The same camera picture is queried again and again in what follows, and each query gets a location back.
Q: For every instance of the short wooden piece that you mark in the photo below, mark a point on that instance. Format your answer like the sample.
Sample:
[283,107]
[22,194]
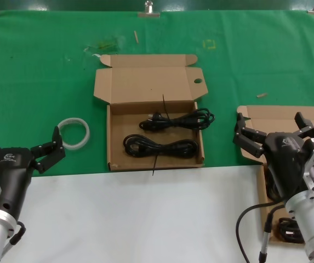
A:
[262,95]

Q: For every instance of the green table cloth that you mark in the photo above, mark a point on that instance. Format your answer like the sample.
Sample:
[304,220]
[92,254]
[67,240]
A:
[36,82]

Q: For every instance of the thin wooden stick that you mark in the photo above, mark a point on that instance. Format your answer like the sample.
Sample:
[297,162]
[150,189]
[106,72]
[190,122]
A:
[136,37]

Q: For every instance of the plain open cardboard box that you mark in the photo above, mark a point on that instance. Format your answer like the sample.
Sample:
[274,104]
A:
[277,117]

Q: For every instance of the clear tape roll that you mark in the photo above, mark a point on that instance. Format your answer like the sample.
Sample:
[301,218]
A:
[74,147]

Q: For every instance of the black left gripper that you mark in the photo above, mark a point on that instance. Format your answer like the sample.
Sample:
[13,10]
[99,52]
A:
[14,175]

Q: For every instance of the cardboard box with round hole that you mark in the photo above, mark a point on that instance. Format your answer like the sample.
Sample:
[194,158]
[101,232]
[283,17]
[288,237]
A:
[145,82]

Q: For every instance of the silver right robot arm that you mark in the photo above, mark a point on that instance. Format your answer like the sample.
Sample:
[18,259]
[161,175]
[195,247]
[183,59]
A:
[313,224]

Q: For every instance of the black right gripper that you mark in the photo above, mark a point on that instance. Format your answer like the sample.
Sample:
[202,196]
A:
[285,159]

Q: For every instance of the clear tape patch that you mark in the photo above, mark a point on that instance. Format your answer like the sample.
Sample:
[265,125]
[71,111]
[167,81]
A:
[104,45]

